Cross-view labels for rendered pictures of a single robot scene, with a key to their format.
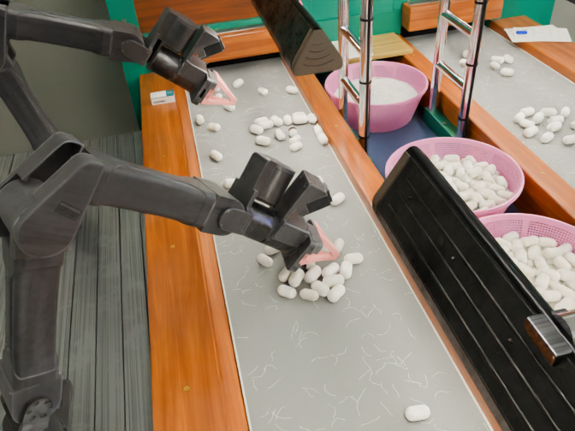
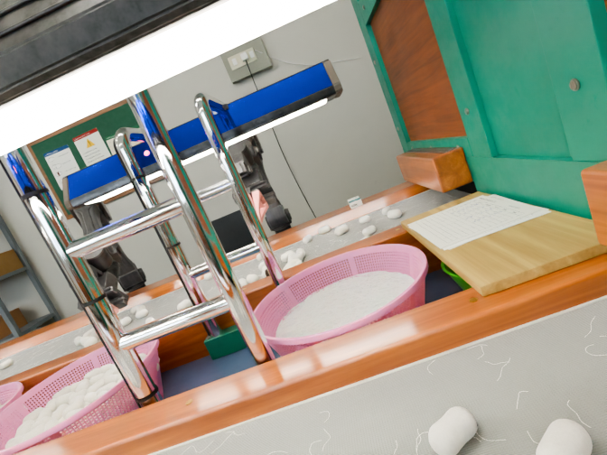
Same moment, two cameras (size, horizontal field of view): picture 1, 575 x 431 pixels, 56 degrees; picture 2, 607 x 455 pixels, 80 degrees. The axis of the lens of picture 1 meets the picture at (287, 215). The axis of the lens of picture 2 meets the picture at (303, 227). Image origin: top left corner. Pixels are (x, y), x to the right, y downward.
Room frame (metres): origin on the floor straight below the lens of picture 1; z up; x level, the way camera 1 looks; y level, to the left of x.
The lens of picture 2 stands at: (1.45, -0.75, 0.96)
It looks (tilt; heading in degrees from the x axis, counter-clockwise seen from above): 11 degrees down; 106
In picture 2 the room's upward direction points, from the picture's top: 23 degrees counter-clockwise
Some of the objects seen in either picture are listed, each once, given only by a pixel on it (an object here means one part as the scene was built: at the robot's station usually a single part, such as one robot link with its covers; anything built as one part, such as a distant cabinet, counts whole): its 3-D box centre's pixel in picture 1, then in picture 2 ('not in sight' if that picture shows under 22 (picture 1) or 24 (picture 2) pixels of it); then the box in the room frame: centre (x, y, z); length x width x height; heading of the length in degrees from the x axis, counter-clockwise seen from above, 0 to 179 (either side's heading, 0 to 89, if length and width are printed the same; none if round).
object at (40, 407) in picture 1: (24, 398); (133, 280); (0.44, 0.37, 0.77); 0.09 x 0.06 x 0.06; 36
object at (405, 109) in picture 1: (375, 97); (346, 312); (1.32, -0.26, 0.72); 0.27 x 0.27 x 0.10
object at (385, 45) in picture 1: (349, 50); (480, 228); (1.54, -0.22, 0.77); 0.33 x 0.15 x 0.01; 100
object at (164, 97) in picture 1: (163, 97); (354, 202); (1.33, 0.30, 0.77); 0.06 x 0.04 x 0.02; 100
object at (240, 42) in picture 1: (229, 43); (427, 166); (1.53, 0.12, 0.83); 0.30 x 0.06 x 0.07; 100
